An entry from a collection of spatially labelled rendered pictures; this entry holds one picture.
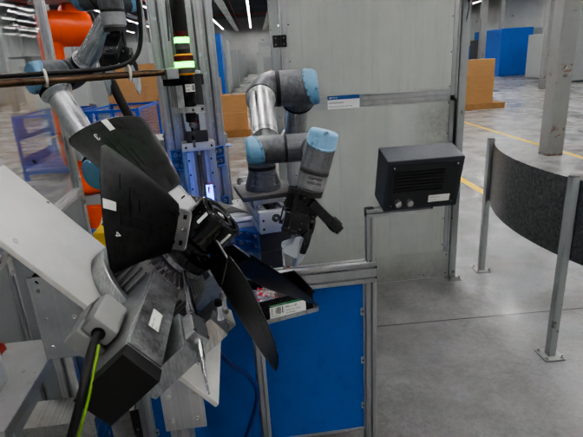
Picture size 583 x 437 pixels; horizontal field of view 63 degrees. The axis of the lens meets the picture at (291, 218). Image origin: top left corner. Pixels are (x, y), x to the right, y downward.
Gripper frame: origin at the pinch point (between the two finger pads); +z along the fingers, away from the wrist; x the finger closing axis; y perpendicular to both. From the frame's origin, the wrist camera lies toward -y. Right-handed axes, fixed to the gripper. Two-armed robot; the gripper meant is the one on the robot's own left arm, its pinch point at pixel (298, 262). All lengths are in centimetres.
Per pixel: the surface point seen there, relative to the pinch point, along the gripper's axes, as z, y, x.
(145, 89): 27, 166, -793
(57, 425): 37, 49, 26
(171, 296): 3.5, 30.2, 24.2
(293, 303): 18.2, -4.9, -13.0
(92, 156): -19, 53, 7
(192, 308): 2.3, 25.7, 29.9
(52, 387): 89, 71, -52
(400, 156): -30, -31, -31
